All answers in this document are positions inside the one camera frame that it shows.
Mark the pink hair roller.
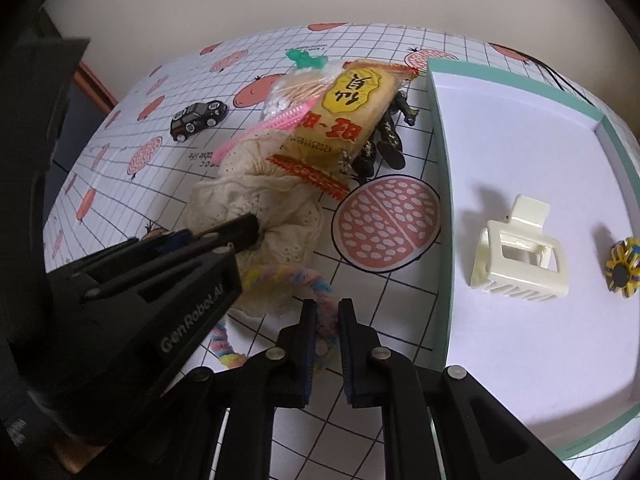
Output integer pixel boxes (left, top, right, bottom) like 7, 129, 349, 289
212, 98, 318, 166

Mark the pomegranate grid tablecloth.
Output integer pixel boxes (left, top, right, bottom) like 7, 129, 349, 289
41, 22, 640, 480

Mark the yellow sunflower hair tie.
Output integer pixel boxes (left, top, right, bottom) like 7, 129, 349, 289
603, 237, 640, 299

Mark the teal shallow box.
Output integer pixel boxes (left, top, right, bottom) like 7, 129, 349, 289
427, 58, 639, 458

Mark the black robot figurine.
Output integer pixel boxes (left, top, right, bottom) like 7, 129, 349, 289
350, 91, 419, 184

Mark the cotton swab bag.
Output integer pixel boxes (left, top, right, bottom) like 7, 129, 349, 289
260, 61, 343, 119

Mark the yellow snack packet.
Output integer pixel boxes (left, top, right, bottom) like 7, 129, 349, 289
268, 58, 419, 200

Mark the pastel twisted hair loop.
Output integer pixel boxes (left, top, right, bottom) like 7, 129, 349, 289
208, 264, 338, 372

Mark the black toy car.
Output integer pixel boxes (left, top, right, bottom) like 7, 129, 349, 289
170, 100, 229, 143

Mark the black cable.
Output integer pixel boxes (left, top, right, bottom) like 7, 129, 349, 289
487, 41, 599, 109

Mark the cream hair claw clip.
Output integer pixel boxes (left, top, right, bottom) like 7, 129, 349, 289
470, 194, 570, 302

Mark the green plastic toy figure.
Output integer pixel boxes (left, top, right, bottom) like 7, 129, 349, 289
285, 49, 329, 70

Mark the cream lace cloth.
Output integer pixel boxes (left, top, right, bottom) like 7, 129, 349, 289
185, 129, 327, 319

